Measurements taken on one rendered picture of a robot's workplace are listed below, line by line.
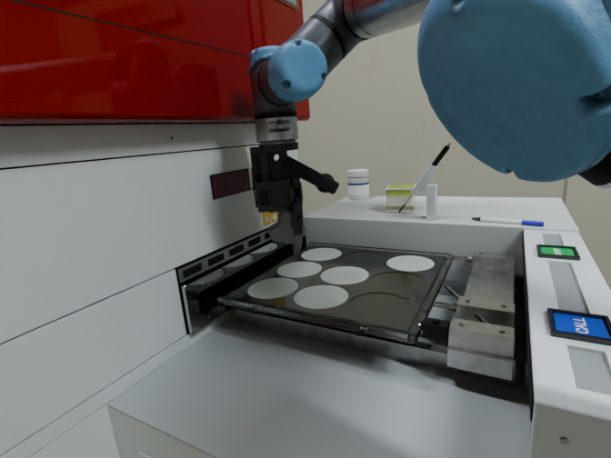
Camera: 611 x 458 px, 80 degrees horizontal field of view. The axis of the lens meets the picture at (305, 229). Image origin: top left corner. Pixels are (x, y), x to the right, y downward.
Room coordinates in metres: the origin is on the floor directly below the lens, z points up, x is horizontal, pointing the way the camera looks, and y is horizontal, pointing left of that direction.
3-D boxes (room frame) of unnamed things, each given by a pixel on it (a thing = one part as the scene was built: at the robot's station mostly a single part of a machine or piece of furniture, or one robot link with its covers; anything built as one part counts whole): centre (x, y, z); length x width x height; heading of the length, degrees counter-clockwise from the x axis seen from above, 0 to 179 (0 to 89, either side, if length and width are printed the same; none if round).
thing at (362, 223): (0.98, -0.35, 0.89); 0.62 x 0.35 x 0.14; 60
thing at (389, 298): (0.70, -0.07, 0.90); 0.34 x 0.34 x 0.01; 60
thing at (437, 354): (0.57, -0.06, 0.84); 0.50 x 0.02 x 0.03; 60
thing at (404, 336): (0.54, 0.02, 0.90); 0.37 x 0.01 x 0.01; 60
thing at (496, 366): (0.58, -0.31, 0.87); 0.36 x 0.08 x 0.03; 150
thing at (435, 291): (0.61, -0.23, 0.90); 0.38 x 0.01 x 0.01; 150
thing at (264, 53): (0.67, 0.04, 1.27); 0.09 x 0.08 x 0.11; 19
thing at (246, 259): (0.79, 0.12, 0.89); 0.44 x 0.02 x 0.10; 150
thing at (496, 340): (0.45, -0.23, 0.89); 0.08 x 0.03 x 0.03; 60
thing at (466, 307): (0.52, -0.27, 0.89); 0.08 x 0.03 x 0.03; 60
